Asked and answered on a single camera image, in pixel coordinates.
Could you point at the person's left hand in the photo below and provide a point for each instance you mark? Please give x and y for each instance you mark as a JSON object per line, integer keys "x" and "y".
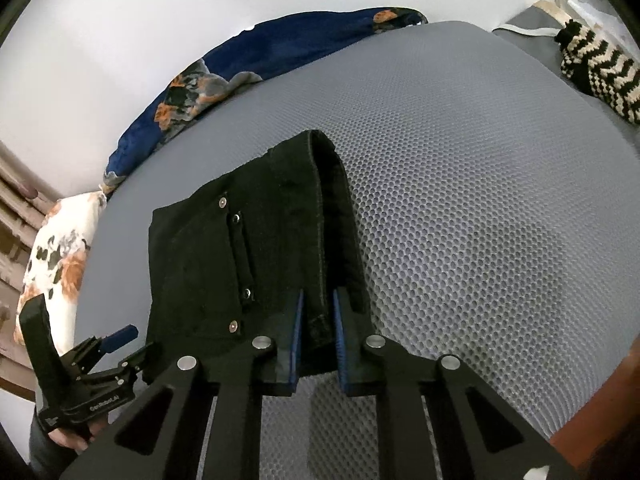
{"x": 75, "y": 437}

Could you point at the blue floral blanket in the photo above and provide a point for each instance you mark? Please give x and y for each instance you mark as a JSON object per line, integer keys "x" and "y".
{"x": 300, "y": 40}

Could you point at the person's left forearm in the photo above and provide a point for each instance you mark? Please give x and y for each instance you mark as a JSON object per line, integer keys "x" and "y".
{"x": 42, "y": 455}

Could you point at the black pants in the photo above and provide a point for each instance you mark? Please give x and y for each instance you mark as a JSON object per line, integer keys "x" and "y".
{"x": 200, "y": 260}

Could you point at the brown slatted wooden frame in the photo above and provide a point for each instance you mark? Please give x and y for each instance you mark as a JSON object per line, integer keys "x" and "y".
{"x": 15, "y": 210}

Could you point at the white dotted cloth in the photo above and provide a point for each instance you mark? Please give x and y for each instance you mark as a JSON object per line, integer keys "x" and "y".
{"x": 590, "y": 7}

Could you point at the grey cushion with white strip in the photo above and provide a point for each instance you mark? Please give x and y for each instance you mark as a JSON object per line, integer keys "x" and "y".
{"x": 530, "y": 40}

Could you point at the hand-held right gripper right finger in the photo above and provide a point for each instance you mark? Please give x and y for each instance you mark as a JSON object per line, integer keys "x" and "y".
{"x": 340, "y": 330}

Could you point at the black cream zigzag knit cloth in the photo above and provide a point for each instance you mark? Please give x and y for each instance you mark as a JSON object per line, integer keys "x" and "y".
{"x": 600, "y": 75}

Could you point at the white floral pillow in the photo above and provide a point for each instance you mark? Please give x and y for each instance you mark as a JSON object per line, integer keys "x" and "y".
{"x": 55, "y": 260}

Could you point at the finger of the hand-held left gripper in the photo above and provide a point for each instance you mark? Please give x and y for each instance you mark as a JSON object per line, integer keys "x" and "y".
{"x": 120, "y": 337}
{"x": 137, "y": 357}

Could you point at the grey honeycomb mattress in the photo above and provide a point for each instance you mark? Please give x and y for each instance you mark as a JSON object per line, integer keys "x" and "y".
{"x": 450, "y": 185}

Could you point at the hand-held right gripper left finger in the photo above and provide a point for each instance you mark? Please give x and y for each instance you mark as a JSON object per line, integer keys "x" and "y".
{"x": 298, "y": 320}

